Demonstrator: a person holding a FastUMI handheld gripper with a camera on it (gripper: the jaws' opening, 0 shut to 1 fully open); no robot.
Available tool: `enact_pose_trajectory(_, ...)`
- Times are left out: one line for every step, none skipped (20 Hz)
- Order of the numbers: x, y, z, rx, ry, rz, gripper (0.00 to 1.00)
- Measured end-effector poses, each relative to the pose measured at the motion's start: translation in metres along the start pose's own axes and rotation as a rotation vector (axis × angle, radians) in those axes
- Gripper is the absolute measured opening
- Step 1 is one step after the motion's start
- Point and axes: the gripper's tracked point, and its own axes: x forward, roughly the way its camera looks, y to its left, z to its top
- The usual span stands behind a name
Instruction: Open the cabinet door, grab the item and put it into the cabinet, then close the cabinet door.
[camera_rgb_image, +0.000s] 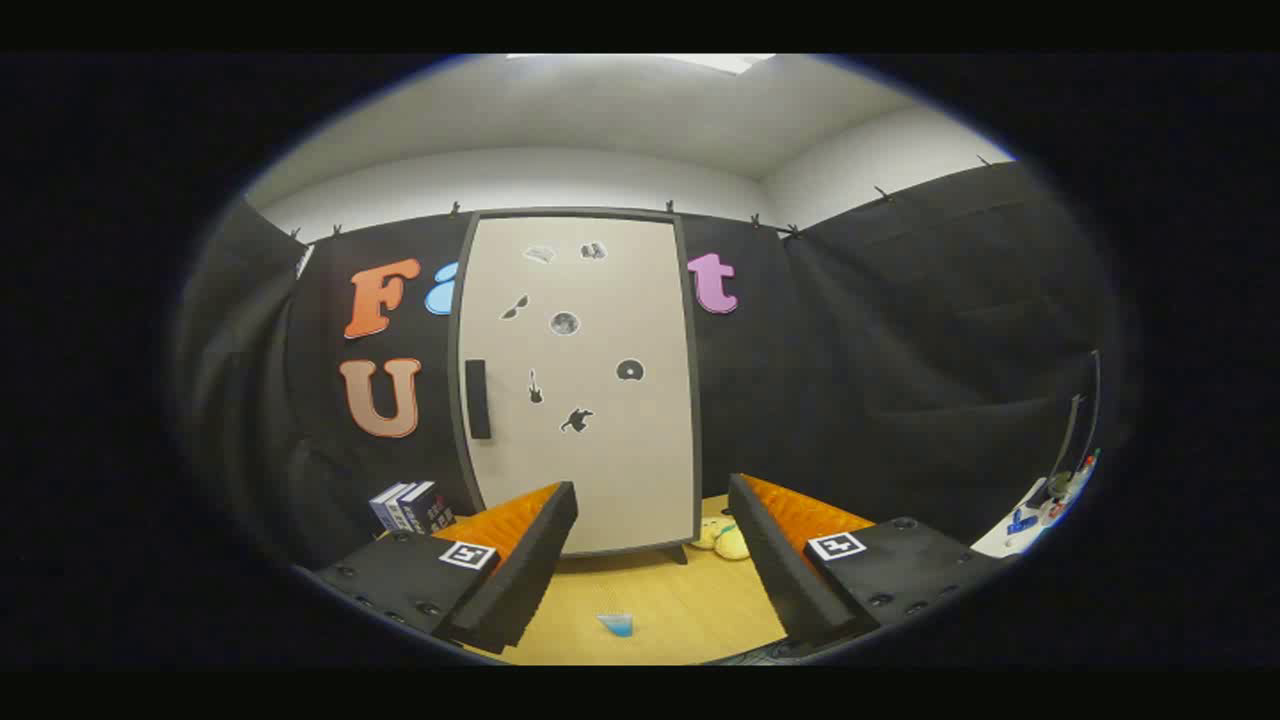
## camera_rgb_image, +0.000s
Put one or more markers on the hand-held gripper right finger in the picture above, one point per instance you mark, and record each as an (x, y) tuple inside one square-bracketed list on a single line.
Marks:
[(770, 570)]

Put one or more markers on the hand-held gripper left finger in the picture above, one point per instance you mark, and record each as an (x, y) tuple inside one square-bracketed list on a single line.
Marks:
[(520, 570)]

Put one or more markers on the blue and white tube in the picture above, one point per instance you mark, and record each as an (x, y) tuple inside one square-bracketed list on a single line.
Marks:
[(617, 624)]

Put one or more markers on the white cabinet door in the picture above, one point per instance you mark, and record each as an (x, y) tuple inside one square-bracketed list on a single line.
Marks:
[(600, 450)]

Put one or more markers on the yellow plush toy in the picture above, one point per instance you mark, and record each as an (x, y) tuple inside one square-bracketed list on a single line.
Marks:
[(730, 540)]

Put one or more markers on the black backdrop cloth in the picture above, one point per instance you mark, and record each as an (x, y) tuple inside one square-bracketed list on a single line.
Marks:
[(900, 350)]

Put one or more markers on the small blue object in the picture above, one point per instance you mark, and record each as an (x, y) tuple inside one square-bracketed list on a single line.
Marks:
[(1022, 522)]

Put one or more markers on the clear plastic bottle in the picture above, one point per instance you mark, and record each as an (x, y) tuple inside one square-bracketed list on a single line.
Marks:
[(1085, 470)]

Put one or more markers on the black monitor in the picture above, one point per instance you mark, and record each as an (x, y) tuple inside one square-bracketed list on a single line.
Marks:
[(1072, 420)]

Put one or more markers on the grey cabinet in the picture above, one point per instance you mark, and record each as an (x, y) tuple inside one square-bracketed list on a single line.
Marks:
[(580, 212)]

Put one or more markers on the ceiling light panel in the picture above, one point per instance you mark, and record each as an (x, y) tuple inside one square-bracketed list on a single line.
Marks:
[(640, 62)]

